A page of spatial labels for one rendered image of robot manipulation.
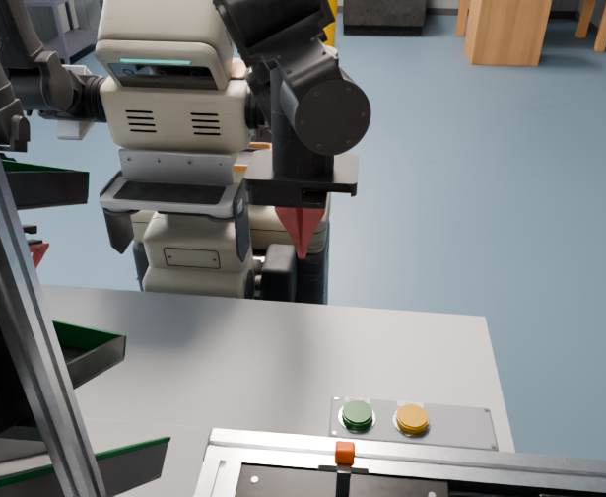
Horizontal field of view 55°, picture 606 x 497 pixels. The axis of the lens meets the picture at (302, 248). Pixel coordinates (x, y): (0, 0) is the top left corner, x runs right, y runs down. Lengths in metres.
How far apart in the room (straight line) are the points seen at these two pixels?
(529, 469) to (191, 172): 0.76
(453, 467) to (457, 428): 0.06
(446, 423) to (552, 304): 1.92
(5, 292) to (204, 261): 0.93
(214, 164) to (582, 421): 1.58
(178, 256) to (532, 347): 1.56
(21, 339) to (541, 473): 0.60
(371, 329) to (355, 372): 0.11
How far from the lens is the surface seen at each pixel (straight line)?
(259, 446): 0.76
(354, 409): 0.77
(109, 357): 0.53
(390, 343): 1.03
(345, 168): 0.54
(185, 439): 0.90
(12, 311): 0.38
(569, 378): 2.36
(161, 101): 1.11
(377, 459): 0.75
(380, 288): 2.57
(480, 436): 0.79
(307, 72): 0.41
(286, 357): 1.00
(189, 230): 1.27
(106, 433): 0.94
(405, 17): 6.66
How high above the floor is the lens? 1.56
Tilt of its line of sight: 34 degrees down
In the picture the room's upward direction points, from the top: straight up
